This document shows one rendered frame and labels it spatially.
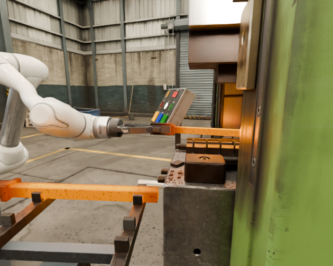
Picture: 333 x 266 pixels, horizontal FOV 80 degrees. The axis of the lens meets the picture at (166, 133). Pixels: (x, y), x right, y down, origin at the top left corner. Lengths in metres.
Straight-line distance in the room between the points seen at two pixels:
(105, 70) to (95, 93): 1.28
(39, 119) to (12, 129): 0.77
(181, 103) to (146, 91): 8.32
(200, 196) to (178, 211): 0.08
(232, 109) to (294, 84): 0.67
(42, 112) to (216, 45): 0.56
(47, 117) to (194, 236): 0.56
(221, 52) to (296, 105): 0.43
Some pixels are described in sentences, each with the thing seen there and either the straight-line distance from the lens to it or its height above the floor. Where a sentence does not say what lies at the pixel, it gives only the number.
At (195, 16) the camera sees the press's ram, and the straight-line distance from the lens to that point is 0.66.
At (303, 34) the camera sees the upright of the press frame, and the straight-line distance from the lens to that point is 0.31.
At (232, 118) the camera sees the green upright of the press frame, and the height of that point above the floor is 1.06.
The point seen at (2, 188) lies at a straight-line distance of 0.55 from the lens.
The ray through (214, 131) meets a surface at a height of 1.04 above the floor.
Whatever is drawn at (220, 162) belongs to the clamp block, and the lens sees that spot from 0.60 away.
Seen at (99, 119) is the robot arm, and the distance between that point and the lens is 0.82.
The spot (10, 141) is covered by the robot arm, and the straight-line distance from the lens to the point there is 1.50.
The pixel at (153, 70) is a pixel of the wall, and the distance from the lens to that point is 9.37.
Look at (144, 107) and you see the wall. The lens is 9.56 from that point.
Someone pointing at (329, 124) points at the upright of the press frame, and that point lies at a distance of 0.32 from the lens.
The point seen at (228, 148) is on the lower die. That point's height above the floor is 0.99.
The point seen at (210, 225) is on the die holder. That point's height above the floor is 0.80.
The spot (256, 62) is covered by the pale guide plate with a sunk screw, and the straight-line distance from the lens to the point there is 0.43.
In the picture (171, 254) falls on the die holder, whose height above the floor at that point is 0.68.
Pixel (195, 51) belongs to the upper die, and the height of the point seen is 1.30.
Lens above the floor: 1.18
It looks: 12 degrees down
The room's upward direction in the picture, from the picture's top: straight up
